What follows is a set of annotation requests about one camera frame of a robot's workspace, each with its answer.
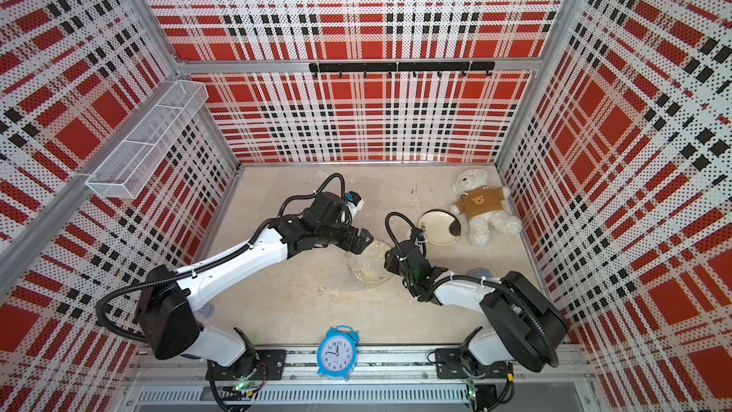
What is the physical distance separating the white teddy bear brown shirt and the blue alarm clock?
0.50 m

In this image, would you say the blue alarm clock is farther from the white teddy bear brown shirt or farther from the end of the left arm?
the white teddy bear brown shirt

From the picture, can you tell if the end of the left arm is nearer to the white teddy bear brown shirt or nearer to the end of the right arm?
the end of the right arm

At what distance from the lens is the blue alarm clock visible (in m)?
0.73

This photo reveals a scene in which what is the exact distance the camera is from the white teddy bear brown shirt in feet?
3.09

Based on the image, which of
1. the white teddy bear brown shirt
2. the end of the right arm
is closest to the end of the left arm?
the end of the right arm
